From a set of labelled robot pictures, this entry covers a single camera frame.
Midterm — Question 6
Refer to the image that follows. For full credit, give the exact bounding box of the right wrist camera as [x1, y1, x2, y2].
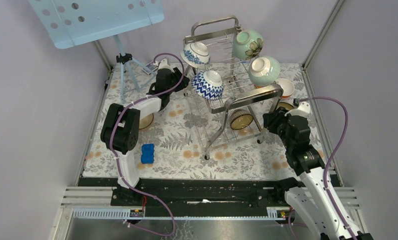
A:
[285, 102, 311, 118]

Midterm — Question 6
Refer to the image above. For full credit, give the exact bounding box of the teal blue bowl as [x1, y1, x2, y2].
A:
[276, 102, 294, 111]

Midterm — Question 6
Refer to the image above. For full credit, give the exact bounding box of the small card on table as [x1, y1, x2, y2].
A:
[142, 61, 158, 75]

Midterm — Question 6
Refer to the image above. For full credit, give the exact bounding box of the green celadon bowl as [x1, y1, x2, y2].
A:
[248, 56, 281, 88]
[233, 30, 264, 61]

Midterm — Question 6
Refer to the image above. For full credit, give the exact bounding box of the right green celadon bowl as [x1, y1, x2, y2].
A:
[248, 56, 281, 88]

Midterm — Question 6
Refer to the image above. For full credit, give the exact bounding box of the brown speckled bowl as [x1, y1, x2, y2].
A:
[139, 113, 154, 131]

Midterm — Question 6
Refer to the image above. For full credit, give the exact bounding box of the blue white zigzag bowl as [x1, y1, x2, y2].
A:
[190, 70, 224, 101]

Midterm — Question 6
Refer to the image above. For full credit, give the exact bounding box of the light blue music stand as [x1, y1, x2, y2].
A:
[30, 0, 164, 91]

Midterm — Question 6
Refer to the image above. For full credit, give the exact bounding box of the steel two-tier dish rack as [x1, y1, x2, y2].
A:
[183, 15, 282, 160]

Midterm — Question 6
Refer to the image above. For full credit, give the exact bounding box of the left green celadon bowl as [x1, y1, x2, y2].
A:
[233, 30, 264, 61]

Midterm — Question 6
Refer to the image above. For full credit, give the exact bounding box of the floral tablecloth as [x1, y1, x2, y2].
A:
[83, 62, 329, 182]

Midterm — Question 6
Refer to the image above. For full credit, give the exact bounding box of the orange bowl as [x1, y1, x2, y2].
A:
[275, 78, 295, 99]

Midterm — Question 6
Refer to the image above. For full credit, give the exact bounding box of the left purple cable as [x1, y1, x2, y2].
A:
[108, 52, 185, 238]

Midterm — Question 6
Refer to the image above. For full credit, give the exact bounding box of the white blue floral bowl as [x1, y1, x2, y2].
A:
[180, 41, 210, 68]

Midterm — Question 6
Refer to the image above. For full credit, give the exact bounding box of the blue sponge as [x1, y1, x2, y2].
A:
[141, 143, 155, 165]

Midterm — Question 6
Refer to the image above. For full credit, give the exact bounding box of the dark patterned bowl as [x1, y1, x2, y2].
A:
[230, 109, 254, 130]

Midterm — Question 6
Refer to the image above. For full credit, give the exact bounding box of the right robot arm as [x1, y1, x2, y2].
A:
[263, 107, 372, 240]

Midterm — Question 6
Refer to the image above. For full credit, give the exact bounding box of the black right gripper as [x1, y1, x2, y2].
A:
[261, 106, 293, 150]

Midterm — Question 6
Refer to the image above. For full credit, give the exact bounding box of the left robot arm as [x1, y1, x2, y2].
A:
[100, 67, 190, 206]

